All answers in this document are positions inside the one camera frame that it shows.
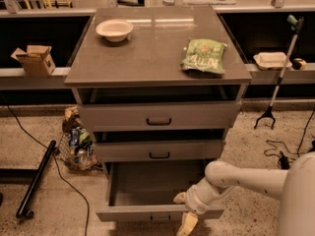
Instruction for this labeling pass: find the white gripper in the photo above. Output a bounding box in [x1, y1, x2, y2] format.
[173, 177, 232, 236]

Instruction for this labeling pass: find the grey bottom drawer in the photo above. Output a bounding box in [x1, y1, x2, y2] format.
[95, 160, 225, 223]

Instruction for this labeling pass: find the grey drawer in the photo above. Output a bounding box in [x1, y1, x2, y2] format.
[94, 129, 226, 162]
[95, 160, 225, 223]
[78, 86, 241, 132]

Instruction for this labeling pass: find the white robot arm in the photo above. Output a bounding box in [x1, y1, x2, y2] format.
[174, 152, 315, 236]

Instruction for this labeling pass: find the grey middle drawer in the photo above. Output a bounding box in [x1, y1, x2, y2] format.
[94, 129, 226, 162]

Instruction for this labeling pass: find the grey top drawer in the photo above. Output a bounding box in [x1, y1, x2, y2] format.
[78, 86, 241, 132]

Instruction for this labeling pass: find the grey drawer cabinet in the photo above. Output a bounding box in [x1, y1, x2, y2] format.
[64, 6, 253, 222]

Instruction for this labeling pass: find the black metal pole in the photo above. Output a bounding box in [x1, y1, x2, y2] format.
[16, 141, 56, 219]

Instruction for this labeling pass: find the green chip bag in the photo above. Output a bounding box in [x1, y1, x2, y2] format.
[180, 39, 226, 75]

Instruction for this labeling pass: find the white takeout container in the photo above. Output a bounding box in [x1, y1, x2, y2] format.
[253, 52, 291, 70]

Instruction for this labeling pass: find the yellow tape measure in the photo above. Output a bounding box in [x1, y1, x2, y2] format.
[292, 58, 306, 70]

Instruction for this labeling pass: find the white paper bowl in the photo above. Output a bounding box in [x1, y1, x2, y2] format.
[95, 20, 134, 42]

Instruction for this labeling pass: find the open cardboard box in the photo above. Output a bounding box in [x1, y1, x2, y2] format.
[11, 45, 55, 77]

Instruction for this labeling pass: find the reacher grabber tool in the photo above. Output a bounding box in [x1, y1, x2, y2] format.
[254, 15, 304, 129]

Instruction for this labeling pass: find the black power adapter cable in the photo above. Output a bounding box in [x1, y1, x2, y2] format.
[263, 108, 315, 170]

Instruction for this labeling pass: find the wire basket with items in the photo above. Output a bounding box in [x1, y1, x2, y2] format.
[57, 106, 102, 171]

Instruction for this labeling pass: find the black floor cable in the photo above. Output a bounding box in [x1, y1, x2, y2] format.
[0, 91, 91, 236]

